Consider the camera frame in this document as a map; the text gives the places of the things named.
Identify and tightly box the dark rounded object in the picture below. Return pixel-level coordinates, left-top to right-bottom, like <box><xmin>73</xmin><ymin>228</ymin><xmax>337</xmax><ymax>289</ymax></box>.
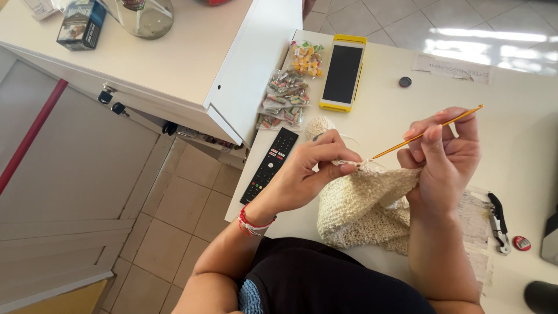
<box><xmin>523</xmin><ymin>280</ymin><xmax>558</xmax><ymax>314</ymax></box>

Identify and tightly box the yellow and white payment terminal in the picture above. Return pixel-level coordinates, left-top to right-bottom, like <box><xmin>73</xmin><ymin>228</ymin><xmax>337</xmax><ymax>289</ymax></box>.
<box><xmin>319</xmin><ymin>34</ymin><xmax>368</xmax><ymax>113</ymax></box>

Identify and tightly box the white paper slip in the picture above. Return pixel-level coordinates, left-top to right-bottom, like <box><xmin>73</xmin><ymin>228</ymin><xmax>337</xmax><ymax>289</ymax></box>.
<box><xmin>22</xmin><ymin>0</ymin><xmax>62</xmax><ymax>22</ymax></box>

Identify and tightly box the white counter cabinet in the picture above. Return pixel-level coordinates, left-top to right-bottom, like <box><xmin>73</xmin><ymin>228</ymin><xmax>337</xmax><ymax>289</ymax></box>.
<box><xmin>0</xmin><ymin>0</ymin><xmax>304</xmax><ymax>172</ymax></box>

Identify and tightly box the dark grey device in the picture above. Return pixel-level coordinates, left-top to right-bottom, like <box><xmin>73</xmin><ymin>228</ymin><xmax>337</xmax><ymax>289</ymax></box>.
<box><xmin>541</xmin><ymin>213</ymin><xmax>558</xmax><ymax>267</ymax></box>

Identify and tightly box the paper receipt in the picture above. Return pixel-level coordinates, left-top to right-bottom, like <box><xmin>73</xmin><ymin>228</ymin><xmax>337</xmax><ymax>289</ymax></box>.
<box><xmin>457</xmin><ymin>187</ymin><xmax>496</xmax><ymax>289</ymax></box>

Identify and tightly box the black remote control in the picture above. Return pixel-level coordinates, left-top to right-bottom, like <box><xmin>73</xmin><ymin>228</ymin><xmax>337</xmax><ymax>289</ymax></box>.
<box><xmin>239</xmin><ymin>127</ymin><xmax>300</xmax><ymax>206</ymax></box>

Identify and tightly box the cream yarn ball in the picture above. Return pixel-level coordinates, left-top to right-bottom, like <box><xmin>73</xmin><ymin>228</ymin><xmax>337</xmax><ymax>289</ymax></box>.
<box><xmin>304</xmin><ymin>116</ymin><xmax>337</xmax><ymax>141</ymax></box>

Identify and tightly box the cream crocheted fabric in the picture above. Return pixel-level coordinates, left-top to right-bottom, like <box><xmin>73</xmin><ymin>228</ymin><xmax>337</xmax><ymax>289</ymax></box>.
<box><xmin>316</xmin><ymin>159</ymin><xmax>424</xmax><ymax>256</ymax></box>

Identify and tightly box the person's black shirt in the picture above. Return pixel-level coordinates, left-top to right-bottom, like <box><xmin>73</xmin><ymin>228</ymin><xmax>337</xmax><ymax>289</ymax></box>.
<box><xmin>237</xmin><ymin>237</ymin><xmax>437</xmax><ymax>314</ymax></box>

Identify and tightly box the bag of yellow candies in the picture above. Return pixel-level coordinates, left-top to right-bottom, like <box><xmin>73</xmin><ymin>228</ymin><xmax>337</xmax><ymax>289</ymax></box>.
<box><xmin>288</xmin><ymin>40</ymin><xmax>326</xmax><ymax>79</ymax></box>

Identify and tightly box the person's right hand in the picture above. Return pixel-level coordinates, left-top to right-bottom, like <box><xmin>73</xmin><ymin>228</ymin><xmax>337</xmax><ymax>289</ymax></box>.
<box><xmin>396</xmin><ymin>106</ymin><xmax>482</xmax><ymax>215</ymax></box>

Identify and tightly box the red and white string bracelet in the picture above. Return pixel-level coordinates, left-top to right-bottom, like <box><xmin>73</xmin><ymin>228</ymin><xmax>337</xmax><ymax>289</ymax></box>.
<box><xmin>237</xmin><ymin>203</ymin><xmax>278</xmax><ymax>238</ymax></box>

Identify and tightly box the yellow cardboard box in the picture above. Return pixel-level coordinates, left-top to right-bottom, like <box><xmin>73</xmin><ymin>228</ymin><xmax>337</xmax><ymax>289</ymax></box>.
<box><xmin>0</xmin><ymin>278</ymin><xmax>110</xmax><ymax>314</ymax></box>

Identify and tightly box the blue crocheted piece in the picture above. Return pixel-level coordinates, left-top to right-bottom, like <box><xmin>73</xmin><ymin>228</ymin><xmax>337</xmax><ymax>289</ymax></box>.
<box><xmin>237</xmin><ymin>279</ymin><xmax>265</xmax><ymax>314</ymax></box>

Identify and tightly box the cigarette pack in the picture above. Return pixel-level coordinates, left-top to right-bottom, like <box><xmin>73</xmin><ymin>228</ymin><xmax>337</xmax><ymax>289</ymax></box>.
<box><xmin>56</xmin><ymin>0</ymin><xmax>107</xmax><ymax>51</ymax></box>

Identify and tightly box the clear glass jar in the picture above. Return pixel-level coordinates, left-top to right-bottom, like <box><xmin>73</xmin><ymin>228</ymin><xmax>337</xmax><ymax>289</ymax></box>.
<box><xmin>101</xmin><ymin>0</ymin><xmax>175</xmax><ymax>41</ymax></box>

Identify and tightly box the black corkscrew bottle opener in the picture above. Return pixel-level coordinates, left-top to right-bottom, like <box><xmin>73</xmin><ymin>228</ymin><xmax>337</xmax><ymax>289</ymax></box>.
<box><xmin>487</xmin><ymin>192</ymin><xmax>512</xmax><ymax>255</ymax></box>

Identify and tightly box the taped paper label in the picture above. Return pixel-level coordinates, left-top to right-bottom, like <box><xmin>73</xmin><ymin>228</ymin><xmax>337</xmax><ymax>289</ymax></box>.
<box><xmin>412</xmin><ymin>53</ymin><xmax>493</xmax><ymax>85</ymax></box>

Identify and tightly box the person's left hand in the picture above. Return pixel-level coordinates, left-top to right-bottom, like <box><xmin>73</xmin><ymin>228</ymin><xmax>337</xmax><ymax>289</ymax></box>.
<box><xmin>248</xmin><ymin>129</ymin><xmax>363</xmax><ymax>221</ymax></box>

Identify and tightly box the bag of striped candies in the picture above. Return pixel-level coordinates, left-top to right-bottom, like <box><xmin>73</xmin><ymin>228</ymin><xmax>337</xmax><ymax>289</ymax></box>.
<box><xmin>256</xmin><ymin>102</ymin><xmax>307</xmax><ymax>132</ymax></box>
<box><xmin>265</xmin><ymin>69</ymin><xmax>311</xmax><ymax>110</ymax></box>

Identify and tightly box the orange crochet hook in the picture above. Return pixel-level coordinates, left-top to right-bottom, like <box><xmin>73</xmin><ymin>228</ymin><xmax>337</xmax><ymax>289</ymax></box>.
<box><xmin>371</xmin><ymin>104</ymin><xmax>484</xmax><ymax>160</ymax></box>

